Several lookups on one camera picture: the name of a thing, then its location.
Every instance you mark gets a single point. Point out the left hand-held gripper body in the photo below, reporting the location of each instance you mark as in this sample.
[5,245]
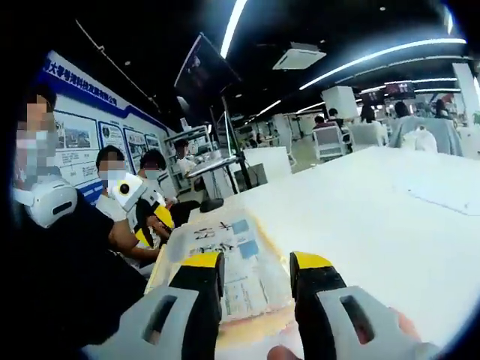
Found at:
[131,195]

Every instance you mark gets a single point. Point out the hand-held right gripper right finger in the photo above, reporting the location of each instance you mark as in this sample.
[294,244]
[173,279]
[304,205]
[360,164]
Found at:
[375,330]

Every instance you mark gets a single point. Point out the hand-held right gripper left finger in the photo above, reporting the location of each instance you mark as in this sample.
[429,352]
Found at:
[131,330]

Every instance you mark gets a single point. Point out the metal storage shelf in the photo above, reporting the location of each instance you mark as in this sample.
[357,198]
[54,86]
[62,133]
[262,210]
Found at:
[195,142]

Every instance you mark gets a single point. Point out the person's right hand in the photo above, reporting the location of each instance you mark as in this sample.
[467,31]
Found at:
[285,354]

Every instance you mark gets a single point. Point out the black computer mouse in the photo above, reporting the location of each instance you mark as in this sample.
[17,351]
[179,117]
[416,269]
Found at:
[212,204]

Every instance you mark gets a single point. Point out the white standing desk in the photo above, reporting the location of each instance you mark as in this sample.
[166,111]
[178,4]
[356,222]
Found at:
[213,167]

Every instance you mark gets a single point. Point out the white worn chest device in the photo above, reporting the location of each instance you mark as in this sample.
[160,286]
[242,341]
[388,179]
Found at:
[48,206]

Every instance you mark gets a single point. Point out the person's black clothing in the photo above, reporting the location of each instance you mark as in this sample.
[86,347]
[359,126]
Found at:
[67,270]

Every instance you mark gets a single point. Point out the clear yellow-trimmed zip pouch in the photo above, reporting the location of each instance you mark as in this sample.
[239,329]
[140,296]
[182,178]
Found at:
[258,285]

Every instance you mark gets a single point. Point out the white low cabinet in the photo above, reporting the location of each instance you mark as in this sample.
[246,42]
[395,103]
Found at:
[268,165]

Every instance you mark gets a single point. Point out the clear plastic ruler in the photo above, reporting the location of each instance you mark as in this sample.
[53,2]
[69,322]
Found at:
[442,204]

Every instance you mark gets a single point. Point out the hanging dark screen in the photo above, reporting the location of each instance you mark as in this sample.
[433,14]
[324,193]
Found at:
[206,67]

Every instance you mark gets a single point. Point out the white mesh office chair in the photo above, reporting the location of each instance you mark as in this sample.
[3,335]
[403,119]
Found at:
[330,142]
[365,135]

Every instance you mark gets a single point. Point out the ceiling light strip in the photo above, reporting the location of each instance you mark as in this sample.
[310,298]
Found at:
[375,56]
[232,30]

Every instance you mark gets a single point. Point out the white backpack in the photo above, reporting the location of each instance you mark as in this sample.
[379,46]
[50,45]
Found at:
[420,140]

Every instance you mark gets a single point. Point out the grey jacket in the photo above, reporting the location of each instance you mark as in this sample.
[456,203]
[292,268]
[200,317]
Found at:
[450,135]

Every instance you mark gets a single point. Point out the ceiling air conditioner unit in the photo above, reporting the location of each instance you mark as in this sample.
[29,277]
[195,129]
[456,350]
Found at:
[298,56]

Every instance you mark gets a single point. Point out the potted green plant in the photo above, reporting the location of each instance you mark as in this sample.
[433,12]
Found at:
[476,119]

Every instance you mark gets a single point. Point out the blue white wall poster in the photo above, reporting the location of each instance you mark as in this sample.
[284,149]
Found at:
[82,97]

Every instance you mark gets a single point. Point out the wall display screen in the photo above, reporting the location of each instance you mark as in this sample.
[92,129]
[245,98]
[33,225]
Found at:
[372,96]
[399,90]

